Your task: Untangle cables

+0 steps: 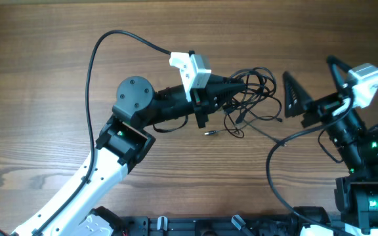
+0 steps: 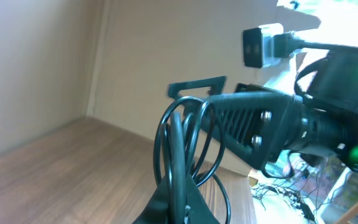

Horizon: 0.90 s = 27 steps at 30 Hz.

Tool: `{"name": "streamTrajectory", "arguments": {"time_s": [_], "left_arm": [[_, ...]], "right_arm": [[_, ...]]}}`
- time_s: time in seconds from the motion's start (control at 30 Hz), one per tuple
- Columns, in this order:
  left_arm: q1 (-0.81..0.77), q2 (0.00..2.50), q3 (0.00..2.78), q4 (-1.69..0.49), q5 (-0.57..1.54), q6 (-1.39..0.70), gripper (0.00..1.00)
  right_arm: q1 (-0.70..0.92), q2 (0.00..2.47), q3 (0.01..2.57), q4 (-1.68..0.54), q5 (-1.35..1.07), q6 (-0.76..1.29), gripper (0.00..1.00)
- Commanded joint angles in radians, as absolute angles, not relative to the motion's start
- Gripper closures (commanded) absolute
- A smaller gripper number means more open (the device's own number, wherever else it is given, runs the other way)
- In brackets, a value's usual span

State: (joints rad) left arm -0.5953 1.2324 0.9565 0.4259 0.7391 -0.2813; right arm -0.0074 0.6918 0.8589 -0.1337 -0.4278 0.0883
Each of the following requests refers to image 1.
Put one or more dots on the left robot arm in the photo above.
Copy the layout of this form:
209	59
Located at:
121	145

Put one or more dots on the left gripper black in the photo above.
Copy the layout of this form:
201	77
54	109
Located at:
205	100

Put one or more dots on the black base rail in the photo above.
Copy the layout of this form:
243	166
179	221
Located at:
227	226

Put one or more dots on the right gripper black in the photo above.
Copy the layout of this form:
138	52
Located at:
321	107

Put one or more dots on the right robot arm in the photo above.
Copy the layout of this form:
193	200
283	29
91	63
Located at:
356	195

